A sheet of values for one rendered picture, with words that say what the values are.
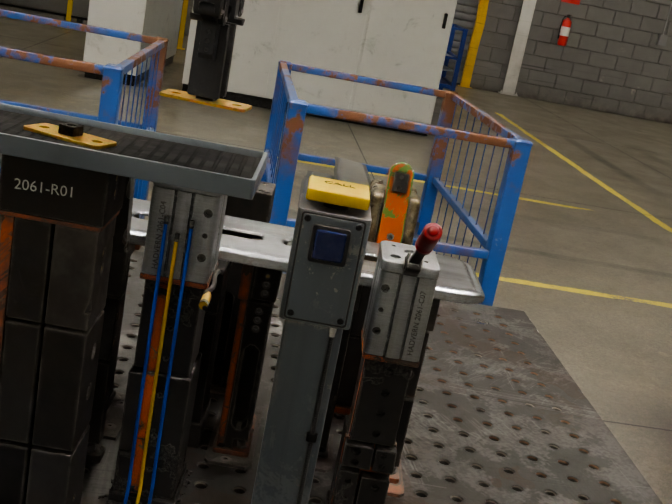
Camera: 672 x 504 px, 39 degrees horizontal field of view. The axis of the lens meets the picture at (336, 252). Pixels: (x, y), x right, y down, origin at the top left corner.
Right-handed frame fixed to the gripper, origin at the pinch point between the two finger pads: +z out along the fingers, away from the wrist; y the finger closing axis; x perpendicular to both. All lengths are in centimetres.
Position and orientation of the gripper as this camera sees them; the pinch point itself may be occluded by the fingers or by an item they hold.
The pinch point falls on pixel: (212, 58)
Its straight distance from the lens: 92.4
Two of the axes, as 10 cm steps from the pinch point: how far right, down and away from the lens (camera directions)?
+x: -9.7, -2.1, 0.9
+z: -1.8, 9.4, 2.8
